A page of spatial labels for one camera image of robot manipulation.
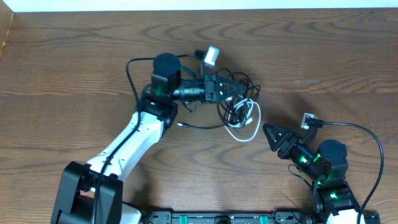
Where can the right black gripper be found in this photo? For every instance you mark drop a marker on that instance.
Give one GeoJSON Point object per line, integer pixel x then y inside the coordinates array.
{"type": "Point", "coordinates": [286, 142]}

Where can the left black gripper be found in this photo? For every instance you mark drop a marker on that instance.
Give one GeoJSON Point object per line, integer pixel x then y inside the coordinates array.
{"type": "Point", "coordinates": [214, 86]}

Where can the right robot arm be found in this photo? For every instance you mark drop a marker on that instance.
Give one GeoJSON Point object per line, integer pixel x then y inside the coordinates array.
{"type": "Point", "coordinates": [332, 198]}

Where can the wooden side panel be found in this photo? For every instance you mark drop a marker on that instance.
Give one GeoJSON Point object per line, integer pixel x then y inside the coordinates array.
{"type": "Point", "coordinates": [6, 18]}

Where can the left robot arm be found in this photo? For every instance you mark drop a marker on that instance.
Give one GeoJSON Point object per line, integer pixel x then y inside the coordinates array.
{"type": "Point", "coordinates": [93, 192]}

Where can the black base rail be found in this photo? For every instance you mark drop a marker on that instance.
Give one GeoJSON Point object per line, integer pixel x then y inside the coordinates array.
{"type": "Point", "coordinates": [283, 216]}

